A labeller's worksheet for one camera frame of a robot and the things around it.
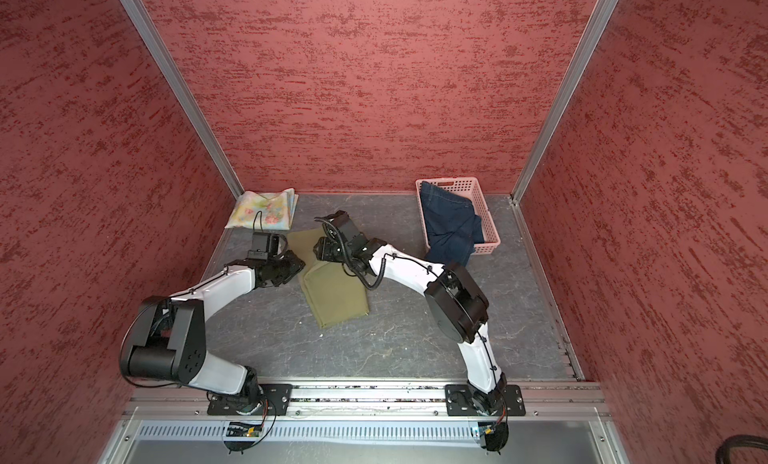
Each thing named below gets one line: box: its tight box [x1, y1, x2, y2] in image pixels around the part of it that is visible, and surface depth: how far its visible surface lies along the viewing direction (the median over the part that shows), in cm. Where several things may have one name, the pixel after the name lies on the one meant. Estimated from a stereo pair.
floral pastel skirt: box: [225, 188, 299, 231], surface depth 116 cm
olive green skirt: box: [287, 227, 369, 329], surface depth 91 cm
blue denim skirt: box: [420, 181, 485, 266], surface depth 110 cm
